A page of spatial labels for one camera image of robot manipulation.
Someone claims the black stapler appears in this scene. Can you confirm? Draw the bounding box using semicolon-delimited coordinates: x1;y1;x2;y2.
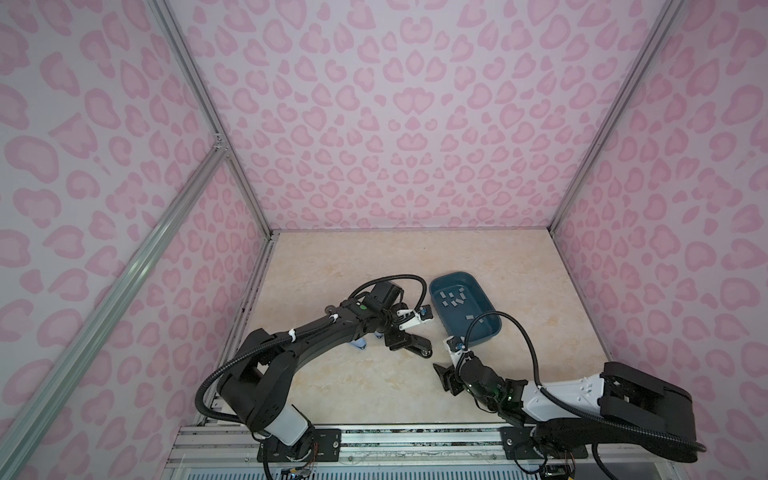
413;340;433;358

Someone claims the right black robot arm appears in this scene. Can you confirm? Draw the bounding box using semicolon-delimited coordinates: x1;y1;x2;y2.
434;352;706;463

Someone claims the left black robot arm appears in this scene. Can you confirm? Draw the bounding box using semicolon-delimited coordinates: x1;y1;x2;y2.
195;274;433;458

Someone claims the teal plastic tray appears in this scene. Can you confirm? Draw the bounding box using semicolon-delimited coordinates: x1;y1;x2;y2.
429;271;495;351

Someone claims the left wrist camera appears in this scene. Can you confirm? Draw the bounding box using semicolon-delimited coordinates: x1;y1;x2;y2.
395;305;434;331

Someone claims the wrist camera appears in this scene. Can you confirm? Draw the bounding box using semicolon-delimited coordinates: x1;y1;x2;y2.
443;336;465;365
395;305;434;331

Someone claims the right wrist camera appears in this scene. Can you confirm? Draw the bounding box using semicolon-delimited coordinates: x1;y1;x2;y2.
443;336;465;365

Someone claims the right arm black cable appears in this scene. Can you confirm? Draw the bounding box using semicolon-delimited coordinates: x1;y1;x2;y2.
463;310;544;391

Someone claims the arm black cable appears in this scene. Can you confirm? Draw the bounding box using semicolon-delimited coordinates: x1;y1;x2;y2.
463;310;544;391
347;274;428;316

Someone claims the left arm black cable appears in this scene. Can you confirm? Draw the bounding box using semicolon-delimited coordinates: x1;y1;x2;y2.
347;274;428;316

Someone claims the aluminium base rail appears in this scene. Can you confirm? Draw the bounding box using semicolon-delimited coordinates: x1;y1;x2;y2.
161;423;685;480

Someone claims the aluminium frame strut left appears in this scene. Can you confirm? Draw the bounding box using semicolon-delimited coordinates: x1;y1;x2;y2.
1;142;229;479

